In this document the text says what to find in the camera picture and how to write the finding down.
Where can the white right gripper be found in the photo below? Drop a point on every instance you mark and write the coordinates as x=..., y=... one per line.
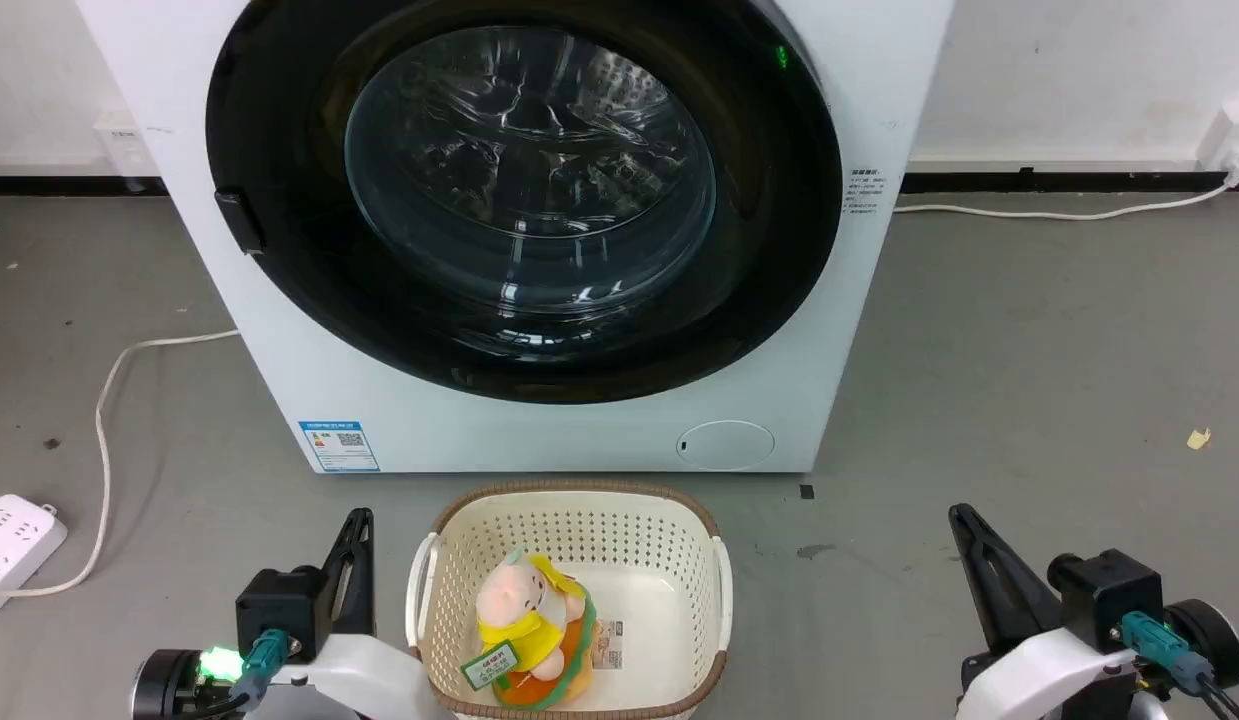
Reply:
x=1039, y=680

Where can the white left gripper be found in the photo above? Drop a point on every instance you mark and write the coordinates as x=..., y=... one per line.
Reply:
x=364, y=675

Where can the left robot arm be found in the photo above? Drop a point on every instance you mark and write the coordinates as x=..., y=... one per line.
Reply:
x=174, y=685

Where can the white front-load washing machine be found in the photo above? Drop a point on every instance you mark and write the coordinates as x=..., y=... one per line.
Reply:
x=279, y=300

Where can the black round glass washer door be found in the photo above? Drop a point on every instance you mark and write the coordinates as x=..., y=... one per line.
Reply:
x=769, y=260

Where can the blue energy label sticker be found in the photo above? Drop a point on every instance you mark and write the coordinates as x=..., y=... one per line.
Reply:
x=338, y=445

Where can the green white doll tag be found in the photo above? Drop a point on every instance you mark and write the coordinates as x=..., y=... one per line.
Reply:
x=490, y=665

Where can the pink plush doll yellow clothes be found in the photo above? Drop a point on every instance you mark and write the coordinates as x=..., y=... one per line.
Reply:
x=529, y=625

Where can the yellow paper scrap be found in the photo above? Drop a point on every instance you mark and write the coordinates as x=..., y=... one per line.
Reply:
x=1198, y=438

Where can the printed label inside basket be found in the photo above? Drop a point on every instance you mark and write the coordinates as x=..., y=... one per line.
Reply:
x=608, y=644

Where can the cream perforated laundry basket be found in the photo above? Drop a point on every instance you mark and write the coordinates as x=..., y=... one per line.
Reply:
x=639, y=560

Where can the round white filter cover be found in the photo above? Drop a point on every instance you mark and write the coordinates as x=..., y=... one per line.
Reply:
x=725, y=445

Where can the white power strip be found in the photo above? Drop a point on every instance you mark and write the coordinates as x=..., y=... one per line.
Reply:
x=9, y=540

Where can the small text sticker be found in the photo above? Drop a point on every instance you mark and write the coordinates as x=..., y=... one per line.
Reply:
x=863, y=191

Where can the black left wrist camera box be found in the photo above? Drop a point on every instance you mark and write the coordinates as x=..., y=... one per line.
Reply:
x=279, y=605

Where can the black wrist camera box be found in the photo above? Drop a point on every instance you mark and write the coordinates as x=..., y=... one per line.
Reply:
x=279, y=605
x=1104, y=595

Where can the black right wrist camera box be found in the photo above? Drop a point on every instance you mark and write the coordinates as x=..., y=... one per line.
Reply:
x=1104, y=595

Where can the white wall outlet box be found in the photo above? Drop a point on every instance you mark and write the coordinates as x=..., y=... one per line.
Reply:
x=125, y=148

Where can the white wall socket with plug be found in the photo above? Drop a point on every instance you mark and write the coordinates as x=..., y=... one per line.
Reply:
x=1229, y=150

